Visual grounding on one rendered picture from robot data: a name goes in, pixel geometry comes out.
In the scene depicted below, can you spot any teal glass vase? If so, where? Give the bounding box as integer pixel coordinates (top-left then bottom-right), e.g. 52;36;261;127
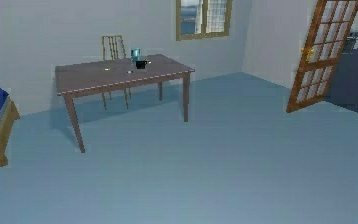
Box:
130;48;142;64

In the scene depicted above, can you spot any brown wooden table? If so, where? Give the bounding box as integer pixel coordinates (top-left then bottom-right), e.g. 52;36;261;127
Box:
54;53;196;154

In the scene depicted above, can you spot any tan wooden slat chair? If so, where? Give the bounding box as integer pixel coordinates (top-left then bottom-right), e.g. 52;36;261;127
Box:
100;34;133;111

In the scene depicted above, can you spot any wooden framed window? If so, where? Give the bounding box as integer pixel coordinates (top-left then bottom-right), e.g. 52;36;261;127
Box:
175;0;234;42

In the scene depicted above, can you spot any brown glazed room door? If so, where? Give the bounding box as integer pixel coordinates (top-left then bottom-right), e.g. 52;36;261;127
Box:
285;0;358;114

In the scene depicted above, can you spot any dark grey bin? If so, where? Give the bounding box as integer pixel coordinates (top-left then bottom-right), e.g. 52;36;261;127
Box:
342;30;358;54

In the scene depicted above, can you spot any brass door handle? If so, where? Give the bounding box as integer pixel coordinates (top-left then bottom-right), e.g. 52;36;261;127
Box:
300;46;316;62

